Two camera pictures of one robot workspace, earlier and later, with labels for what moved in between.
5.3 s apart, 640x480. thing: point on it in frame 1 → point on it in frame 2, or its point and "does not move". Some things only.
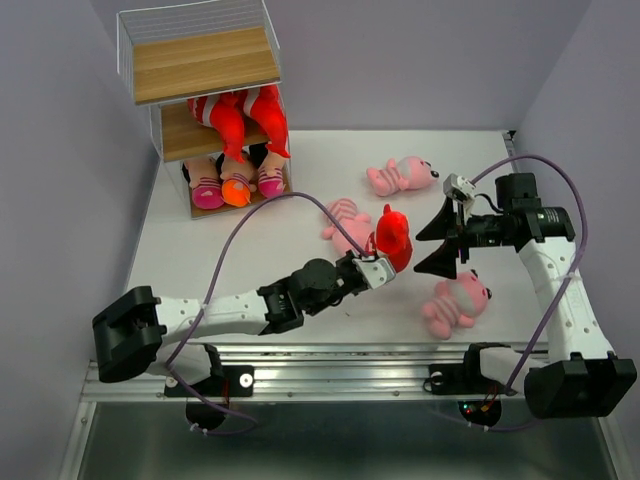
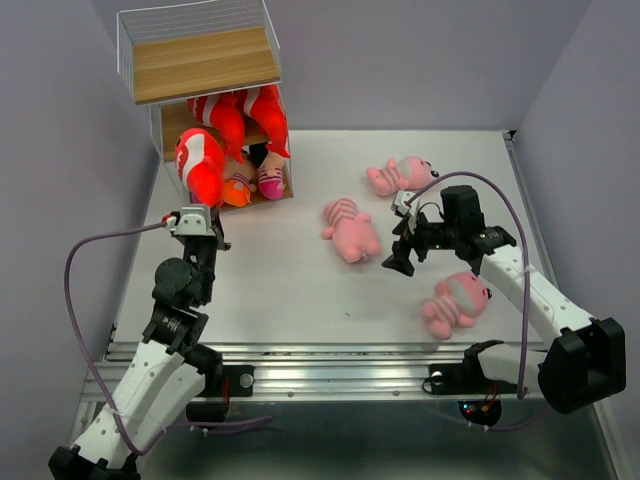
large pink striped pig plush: [356, 224] does not move
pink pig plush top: [410, 173] does not move
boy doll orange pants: [235, 192] does not move
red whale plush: [265, 105] does not move
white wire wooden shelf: [211, 77] does not move
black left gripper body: [346, 271] → [203, 256]
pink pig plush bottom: [456, 302] does not move
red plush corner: [392, 238] → [200, 162]
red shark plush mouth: [225, 113] does not move
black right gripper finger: [444, 225] → [402, 230]
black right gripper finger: [442, 262] → [399, 260]
